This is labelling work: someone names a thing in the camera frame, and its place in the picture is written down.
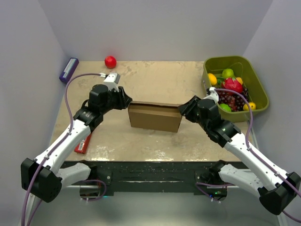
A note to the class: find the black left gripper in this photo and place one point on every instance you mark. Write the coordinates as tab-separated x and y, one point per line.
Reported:
124	100

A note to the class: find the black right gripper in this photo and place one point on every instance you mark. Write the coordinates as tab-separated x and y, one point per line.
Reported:
186	109

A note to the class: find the brown cardboard box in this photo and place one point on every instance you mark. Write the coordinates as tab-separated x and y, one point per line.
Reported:
154	116

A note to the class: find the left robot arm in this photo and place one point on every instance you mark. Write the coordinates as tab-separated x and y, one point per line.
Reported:
40	176

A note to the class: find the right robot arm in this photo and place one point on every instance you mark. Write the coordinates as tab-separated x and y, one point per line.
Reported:
274	187

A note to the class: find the purple rectangular box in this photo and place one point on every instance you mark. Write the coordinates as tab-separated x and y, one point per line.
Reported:
69	69

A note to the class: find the red rectangular box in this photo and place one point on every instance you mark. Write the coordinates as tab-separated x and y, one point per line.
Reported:
83	145

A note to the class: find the green fruit lower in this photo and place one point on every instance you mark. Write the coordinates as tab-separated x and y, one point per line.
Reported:
225	107

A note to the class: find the yellow lemon upper left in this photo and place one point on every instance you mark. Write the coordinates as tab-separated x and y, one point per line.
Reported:
212	79

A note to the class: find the red apple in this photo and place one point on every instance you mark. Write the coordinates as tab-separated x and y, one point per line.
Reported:
110	62

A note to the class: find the purple grape bunch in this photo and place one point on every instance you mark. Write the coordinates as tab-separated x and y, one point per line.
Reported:
233	100

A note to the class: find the green lime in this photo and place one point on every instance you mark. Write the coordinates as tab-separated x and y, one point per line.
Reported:
228	73

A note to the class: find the orange fruit behind dragonfruit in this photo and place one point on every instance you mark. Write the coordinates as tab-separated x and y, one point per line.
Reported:
239	80

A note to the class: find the yellow mango lower right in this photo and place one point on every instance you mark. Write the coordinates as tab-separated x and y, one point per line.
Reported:
249	105

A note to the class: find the green plastic bin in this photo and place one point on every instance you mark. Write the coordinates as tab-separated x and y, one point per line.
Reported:
253	90

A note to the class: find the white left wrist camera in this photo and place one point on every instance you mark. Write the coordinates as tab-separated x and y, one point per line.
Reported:
111	81

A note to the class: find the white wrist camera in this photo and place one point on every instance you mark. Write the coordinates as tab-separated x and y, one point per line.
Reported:
111	81
212	94

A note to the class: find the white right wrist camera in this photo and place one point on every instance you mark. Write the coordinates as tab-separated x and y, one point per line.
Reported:
212	94

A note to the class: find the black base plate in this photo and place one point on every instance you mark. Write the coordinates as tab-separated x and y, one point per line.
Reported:
157	177

